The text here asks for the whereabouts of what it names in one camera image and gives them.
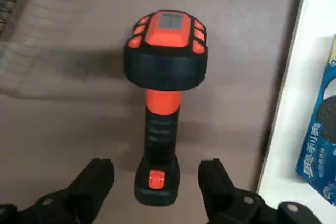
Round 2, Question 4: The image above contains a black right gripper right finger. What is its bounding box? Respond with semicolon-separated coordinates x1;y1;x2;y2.
198;158;325;224

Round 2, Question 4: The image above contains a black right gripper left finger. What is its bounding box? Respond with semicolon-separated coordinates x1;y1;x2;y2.
0;157;115;224

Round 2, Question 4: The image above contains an orange black barcode scanner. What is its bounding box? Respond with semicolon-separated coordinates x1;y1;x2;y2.
123;10;209;206

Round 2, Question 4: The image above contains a blue Oreo cookie box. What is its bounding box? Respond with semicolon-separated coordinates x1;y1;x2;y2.
295;34;336;205

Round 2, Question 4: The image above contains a white plastic tray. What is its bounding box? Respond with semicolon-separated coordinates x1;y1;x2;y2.
256;0;336;224

